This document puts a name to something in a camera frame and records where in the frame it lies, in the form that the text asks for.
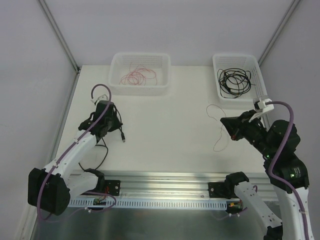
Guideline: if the black cable bundle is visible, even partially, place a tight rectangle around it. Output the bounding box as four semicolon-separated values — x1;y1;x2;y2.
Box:
78;104;127;171

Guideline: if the thin red wire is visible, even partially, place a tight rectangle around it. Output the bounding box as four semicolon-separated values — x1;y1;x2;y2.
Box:
206;104;227;152
119;62;159;87

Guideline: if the black cable gold plug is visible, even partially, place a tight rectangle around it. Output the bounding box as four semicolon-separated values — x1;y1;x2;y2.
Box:
216;67;255;99

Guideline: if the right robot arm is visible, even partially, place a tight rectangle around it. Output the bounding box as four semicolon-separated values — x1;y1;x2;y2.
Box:
213;110;314;240

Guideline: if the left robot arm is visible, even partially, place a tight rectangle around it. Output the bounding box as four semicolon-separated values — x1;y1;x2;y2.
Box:
27;100;123;216

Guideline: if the right white plastic basket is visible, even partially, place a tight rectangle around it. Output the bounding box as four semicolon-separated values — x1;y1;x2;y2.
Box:
212;53;267;110

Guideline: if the white plastic basket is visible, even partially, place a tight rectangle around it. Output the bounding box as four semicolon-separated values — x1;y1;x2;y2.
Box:
108;52;171;96
212;53;267;110

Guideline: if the left white plastic basket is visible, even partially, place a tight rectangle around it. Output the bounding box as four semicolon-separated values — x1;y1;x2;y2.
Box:
108;52;171;96

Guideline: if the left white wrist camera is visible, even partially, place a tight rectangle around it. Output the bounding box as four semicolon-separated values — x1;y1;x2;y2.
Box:
91;94;109;105

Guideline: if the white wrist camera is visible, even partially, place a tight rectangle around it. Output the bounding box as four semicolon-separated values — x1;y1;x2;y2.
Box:
91;94;109;105
248;95;274;123

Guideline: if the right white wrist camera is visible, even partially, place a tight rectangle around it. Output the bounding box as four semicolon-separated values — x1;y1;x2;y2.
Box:
248;95;274;123

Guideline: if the aluminium mounting rail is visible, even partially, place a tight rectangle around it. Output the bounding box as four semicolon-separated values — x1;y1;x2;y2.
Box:
67;172;278;202

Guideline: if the white slotted cable duct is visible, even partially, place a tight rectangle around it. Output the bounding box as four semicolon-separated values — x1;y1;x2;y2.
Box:
68;197;227;211

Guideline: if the right aluminium frame post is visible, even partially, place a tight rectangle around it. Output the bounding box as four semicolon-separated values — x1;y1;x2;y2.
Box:
258;0;303;67

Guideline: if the aluminium frame post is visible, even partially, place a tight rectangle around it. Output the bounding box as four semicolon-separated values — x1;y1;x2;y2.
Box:
37;0;81;74
258;0;303;67

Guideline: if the left aluminium frame post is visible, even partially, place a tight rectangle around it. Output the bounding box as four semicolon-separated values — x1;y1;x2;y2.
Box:
37;0;81;74

